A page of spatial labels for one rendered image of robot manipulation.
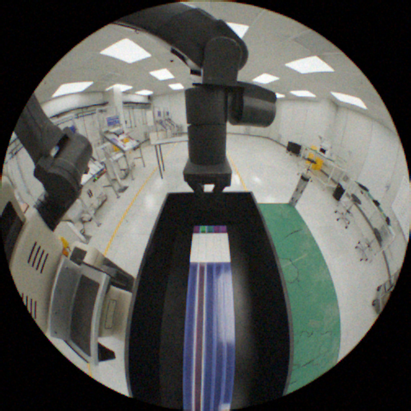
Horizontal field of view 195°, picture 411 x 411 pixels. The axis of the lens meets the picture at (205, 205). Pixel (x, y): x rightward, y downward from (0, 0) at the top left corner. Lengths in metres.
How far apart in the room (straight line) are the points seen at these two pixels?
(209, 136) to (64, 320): 0.46
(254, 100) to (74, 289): 0.49
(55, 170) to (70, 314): 0.30
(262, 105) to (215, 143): 0.09
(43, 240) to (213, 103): 0.37
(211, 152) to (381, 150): 5.05
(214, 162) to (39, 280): 0.41
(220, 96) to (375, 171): 4.95
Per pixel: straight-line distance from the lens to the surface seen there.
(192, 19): 0.15
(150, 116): 6.44
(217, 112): 0.16
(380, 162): 5.02
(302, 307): 0.41
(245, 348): 0.25
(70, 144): 0.26
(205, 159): 0.17
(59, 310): 0.37
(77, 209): 0.38
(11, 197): 0.27
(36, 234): 0.32
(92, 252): 0.76
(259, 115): 0.19
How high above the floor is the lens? 1.26
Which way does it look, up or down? 42 degrees down
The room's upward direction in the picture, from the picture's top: straight up
